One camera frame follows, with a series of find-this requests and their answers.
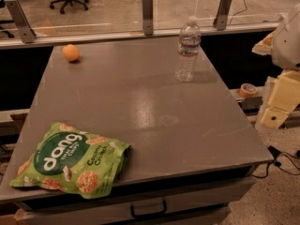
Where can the metal glass bracket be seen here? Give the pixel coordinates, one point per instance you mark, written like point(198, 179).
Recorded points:
point(147, 17)
point(220, 22)
point(26, 32)

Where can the clear plastic water bottle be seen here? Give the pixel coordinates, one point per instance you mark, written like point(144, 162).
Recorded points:
point(188, 50)

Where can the grey cabinet drawer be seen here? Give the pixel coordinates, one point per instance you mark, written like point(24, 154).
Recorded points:
point(201, 204)

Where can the orange fruit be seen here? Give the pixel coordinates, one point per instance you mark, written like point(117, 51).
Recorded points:
point(71, 53)

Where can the roll of tan tape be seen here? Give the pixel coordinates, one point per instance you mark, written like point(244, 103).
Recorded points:
point(248, 90)

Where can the middle metal glass bracket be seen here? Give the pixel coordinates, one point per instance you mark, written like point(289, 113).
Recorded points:
point(147, 17)

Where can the green dang chips bag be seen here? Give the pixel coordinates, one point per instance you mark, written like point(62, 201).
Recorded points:
point(74, 162)

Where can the left metal glass bracket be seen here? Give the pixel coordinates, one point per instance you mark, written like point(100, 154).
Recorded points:
point(26, 32)

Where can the right metal glass bracket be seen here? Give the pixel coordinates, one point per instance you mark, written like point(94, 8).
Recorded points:
point(220, 22)

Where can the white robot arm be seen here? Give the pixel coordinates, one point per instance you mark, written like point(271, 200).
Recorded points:
point(283, 45)

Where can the black drawer handle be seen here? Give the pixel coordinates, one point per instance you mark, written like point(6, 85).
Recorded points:
point(141, 211)

